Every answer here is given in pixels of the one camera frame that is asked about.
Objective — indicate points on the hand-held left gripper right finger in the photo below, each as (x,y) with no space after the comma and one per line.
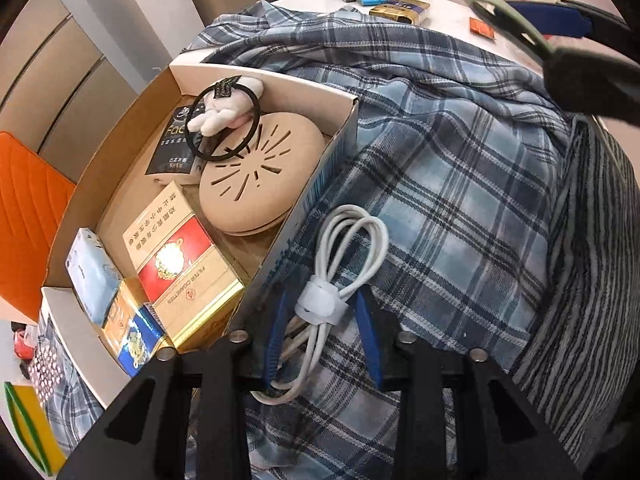
(367,332)

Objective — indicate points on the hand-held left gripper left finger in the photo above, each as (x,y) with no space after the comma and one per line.
(277,332)

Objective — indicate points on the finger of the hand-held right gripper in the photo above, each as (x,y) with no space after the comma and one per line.
(550,17)
(492,10)

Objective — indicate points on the red and gold cigarette pack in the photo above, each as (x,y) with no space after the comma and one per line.
(180,270)

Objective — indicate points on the light blue tissue pack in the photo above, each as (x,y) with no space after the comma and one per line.
(92,275)

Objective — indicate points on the cardboard box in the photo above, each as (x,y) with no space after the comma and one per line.
(115,170)

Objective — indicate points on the small orange packet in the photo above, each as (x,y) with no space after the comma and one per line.
(482,27)

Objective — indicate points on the gold and black cigarette pack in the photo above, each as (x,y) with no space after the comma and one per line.
(400,10)

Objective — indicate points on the light blue cigarette pack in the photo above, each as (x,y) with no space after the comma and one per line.
(375,0)

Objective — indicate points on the gold and blue cigarette pack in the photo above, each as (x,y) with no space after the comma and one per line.
(130,330)

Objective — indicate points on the round beige slotted case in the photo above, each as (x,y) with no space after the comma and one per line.
(270,175)

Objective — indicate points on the blue plaid shirt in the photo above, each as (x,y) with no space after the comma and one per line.
(450,185)

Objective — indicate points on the grey striped cloth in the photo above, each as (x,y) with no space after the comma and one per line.
(595,285)

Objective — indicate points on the black face mask packet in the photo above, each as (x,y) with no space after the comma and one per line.
(172,150)

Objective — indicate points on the polka dot cloth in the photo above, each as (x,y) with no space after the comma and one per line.
(45,367)

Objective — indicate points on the red plastic bag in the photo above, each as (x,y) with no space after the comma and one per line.
(24,344)

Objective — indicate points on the yellow container green rim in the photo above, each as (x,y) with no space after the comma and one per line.
(30,435)

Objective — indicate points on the orange quilted chair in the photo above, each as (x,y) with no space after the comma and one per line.
(30,220)

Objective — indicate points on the beige refrigerator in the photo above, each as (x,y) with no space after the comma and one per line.
(60,75)

